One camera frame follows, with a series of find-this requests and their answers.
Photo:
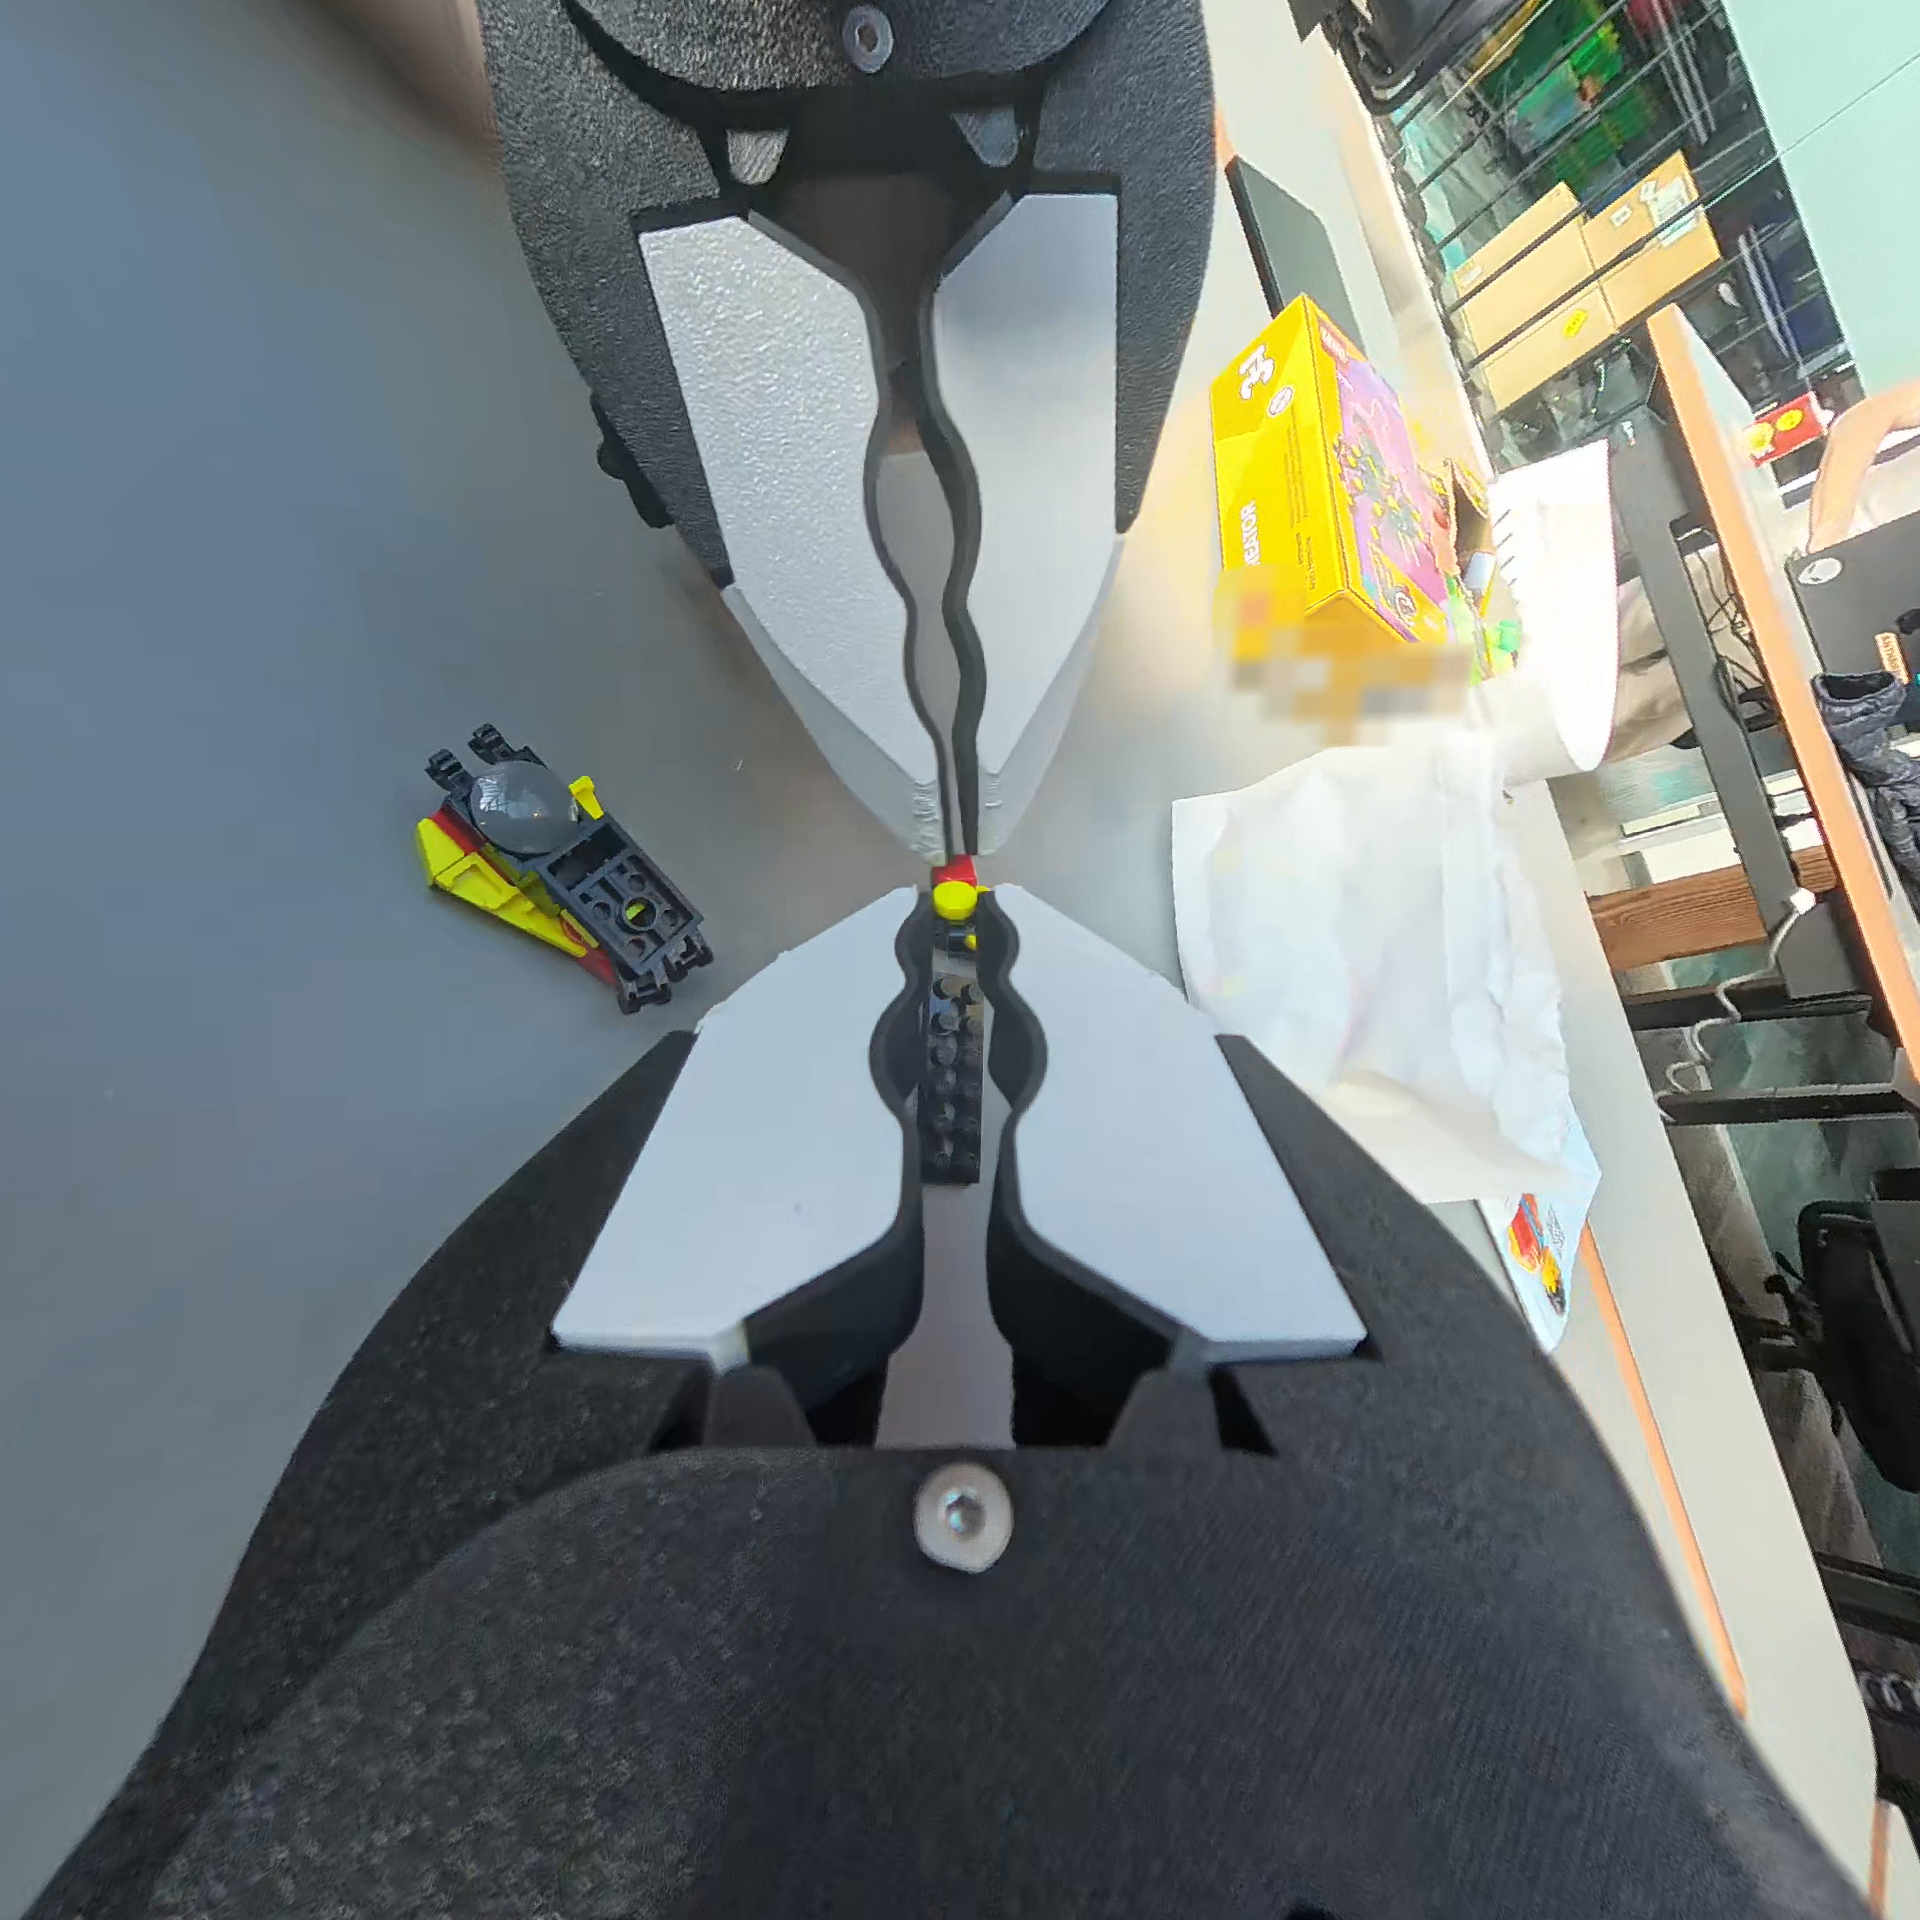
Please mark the torn printed white paper bag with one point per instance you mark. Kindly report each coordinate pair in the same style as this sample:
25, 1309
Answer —
1381, 960

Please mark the small yellow red lego piece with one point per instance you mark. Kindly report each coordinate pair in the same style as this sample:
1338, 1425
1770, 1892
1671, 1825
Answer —
955, 889

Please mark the white blue instruction leaflet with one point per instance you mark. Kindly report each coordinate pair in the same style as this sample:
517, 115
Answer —
1546, 1230

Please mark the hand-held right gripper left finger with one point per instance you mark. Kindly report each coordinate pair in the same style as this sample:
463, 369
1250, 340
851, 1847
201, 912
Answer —
737, 1187

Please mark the colourful cardboard lego box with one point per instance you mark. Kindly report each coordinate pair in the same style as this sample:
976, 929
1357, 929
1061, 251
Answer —
1335, 481

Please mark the black red yellow lego build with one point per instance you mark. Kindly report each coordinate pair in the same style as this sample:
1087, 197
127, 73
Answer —
555, 871

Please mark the wood edged desk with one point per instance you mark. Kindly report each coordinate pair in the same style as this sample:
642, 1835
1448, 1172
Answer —
1764, 616

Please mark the dark blue jacket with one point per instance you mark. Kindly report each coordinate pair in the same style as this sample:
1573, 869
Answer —
1875, 751

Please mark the long black studded lego strip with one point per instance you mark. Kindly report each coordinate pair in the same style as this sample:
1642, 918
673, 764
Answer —
955, 1053

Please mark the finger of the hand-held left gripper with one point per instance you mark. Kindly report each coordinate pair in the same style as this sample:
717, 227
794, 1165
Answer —
1052, 422
767, 422

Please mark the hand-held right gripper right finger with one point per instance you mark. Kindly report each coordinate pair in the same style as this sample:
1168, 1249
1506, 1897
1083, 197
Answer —
1177, 1187

